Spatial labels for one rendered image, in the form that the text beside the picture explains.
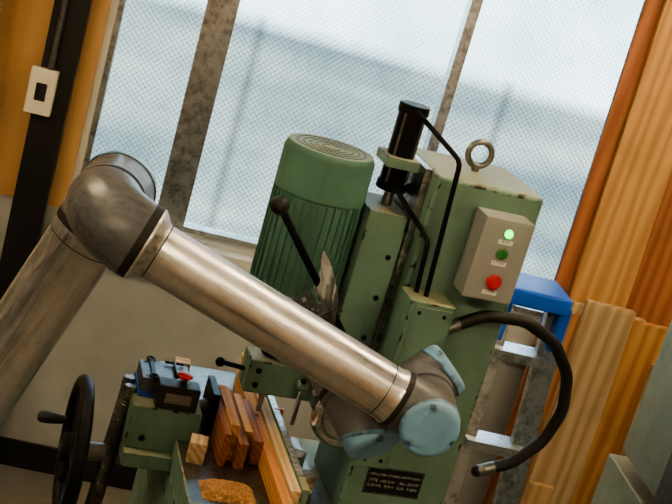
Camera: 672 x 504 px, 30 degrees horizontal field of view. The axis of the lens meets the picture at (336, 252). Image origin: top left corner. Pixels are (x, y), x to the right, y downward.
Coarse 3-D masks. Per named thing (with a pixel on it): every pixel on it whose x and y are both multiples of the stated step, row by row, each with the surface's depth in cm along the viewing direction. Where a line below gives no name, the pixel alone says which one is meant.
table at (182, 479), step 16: (192, 368) 274; (208, 368) 276; (224, 384) 270; (128, 448) 238; (176, 448) 237; (208, 448) 240; (128, 464) 237; (144, 464) 238; (160, 464) 238; (176, 464) 234; (192, 464) 232; (208, 464) 234; (224, 464) 236; (176, 480) 232; (192, 480) 226; (240, 480) 231; (256, 480) 233; (176, 496) 229; (192, 496) 221; (256, 496) 227
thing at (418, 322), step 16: (400, 288) 235; (400, 304) 234; (416, 304) 229; (432, 304) 230; (448, 304) 232; (400, 320) 232; (416, 320) 230; (432, 320) 230; (448, 320) 231; (400, 336) 231; (416, 336) 231; (432, 336) 231; (384, 352) 237; (400, 352) 231; (416, 352) 232
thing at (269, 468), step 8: (240, 384) 264; (240, 392) 263; (248, 392) 260; (264, 440) 241; (264, 448) 237; (272, 448) 238; (264, 456) 236; (272, 456) 235; (264, 464) 235; (272, 464) 232; (264, 472) 233; (272, 472) 229; (280, 472) 230; (264, 480) 232; (272, 480) 227; (280, 480) 227; (272, 488) 226; (280, 488) 224; (272, 496) 225; (280, 496) 221; (288, 496) 222
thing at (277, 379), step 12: (252, 348) 248; (252, 360) 243; (264, 360) 244; (276, 360) 246; (240, 372) 249; (252, 372) 243; (264, 372) 244; (276, 372) 245; (288, 372) 245; (252, 384) 244; (264, 384) 245; (276, 384) 245; (288, 384) 246; (264, 396) 249; (288, 396) 247
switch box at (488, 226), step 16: (480, 208) 232; (480, 224) 230; (496, 224) 229; (512, 224) 230; (528, 224) 231; (480, 240) 230; (496, 240) 230; (512, 240) 231; (528, 240) 231; (464, 256) 235; (480, 256) 230; (512, 256) 232; (464, 272) 233; (480, 272) 232; (496, 272) 232; (512, 272) 233; (464, 288) 232; (480, 288) 233; (512, 288) 234
